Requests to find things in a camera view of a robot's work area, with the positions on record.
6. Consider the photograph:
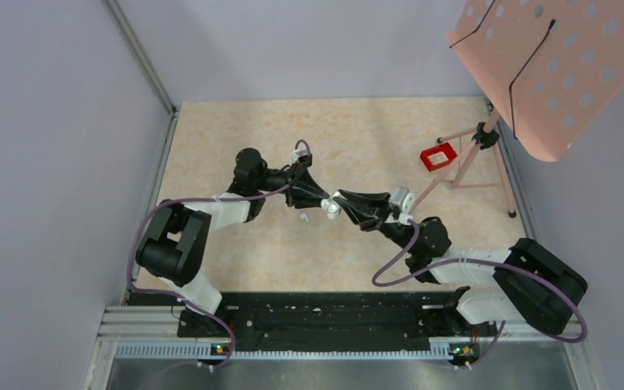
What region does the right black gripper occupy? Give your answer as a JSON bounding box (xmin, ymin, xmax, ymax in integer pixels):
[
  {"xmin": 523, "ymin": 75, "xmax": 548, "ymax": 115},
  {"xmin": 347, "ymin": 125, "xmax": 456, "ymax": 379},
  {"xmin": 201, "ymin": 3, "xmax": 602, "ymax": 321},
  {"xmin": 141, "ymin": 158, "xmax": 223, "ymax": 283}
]
[{"xmin": 336, "ymin": 188, "xmax": 419, "ymax": 254}]

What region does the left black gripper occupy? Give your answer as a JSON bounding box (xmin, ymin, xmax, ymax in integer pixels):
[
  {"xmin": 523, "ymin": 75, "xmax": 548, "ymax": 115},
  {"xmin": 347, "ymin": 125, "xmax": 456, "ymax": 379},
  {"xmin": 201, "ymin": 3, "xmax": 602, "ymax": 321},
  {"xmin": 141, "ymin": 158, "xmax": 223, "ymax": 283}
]
[{"xmin": 254, "ymin": 160, "xmax": 328, "ymax": 208}]

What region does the white charging case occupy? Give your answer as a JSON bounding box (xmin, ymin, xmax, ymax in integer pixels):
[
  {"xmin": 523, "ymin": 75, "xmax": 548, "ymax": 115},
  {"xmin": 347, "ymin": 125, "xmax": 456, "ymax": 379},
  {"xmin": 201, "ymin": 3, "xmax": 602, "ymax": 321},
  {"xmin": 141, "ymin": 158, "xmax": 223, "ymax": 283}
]
[{"xmin": 320, "ymin": 197, "xmax": 341, "ymax": 220}]

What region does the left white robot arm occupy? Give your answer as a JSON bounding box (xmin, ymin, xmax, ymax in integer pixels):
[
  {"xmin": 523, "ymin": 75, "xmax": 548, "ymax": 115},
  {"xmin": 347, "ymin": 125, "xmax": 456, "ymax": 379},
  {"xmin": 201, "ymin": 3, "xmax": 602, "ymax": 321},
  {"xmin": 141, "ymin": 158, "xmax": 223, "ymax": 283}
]
[{"xmin": 134, "ymin": 148, "xmax": 340, "ymax": 336}]

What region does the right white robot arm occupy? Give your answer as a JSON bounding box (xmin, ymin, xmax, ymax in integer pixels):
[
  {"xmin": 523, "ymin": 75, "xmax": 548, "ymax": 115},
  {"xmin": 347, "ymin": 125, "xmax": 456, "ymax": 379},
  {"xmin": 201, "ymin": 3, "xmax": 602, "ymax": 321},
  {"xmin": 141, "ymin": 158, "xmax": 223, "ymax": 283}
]
[{"xmin": 331, "ymin": 187, "xmax": 588, "ymax": 343}]

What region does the red square box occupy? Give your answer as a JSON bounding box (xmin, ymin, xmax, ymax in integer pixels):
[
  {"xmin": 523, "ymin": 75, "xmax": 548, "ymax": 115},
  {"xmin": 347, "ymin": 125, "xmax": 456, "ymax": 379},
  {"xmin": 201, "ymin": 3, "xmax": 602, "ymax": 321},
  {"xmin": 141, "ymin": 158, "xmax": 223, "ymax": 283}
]
[{"xmin": 419, "ymin": 143, "xmax": 457, "ymax": 171}]

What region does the pink perforated music stand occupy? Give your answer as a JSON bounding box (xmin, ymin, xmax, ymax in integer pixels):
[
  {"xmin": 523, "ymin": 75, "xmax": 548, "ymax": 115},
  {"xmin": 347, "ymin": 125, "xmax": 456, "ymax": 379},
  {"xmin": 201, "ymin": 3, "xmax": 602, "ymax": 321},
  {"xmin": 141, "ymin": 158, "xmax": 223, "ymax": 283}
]
[{"xmin": 436, "ymin": 0, "xmax": 624, "ymax": 219}]

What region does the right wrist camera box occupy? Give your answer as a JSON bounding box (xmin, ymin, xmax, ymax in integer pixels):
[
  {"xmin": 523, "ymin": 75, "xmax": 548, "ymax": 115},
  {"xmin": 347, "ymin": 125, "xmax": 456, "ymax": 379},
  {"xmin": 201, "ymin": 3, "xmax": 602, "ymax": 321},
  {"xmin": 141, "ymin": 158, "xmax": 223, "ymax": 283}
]
[{"xmin": 388, "ymin": 187, "xmax": 415, "ymax": 215}]

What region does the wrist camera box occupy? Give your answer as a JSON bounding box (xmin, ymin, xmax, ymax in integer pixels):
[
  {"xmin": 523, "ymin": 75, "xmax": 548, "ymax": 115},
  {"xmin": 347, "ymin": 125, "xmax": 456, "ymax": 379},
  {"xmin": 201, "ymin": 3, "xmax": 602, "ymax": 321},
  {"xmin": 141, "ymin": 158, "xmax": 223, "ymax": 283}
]
[
  {"xmin": 292, "ymin": 149, "xmax": 313, "ymax": 167},
  {"xmin": 388, "ymin": 187, "xmax": 415, "ymax": 215}
]

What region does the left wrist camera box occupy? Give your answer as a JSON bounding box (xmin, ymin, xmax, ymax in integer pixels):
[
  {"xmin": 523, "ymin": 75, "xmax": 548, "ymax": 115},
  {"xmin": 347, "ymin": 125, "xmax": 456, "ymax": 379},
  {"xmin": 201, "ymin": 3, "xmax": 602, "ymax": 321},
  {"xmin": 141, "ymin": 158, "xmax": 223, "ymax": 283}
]
[{"xmin": 292, "ymin": 149, "xmax": 313, "ymax": 167}]

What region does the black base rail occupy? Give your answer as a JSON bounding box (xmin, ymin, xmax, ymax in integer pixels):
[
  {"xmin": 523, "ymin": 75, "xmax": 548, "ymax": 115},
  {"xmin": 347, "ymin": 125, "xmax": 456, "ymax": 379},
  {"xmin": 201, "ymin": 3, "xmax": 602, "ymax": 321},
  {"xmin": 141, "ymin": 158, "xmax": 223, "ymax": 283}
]
[{"xmin": 102, "ymin": 290, "xmax": 583, "ymax": 372}]

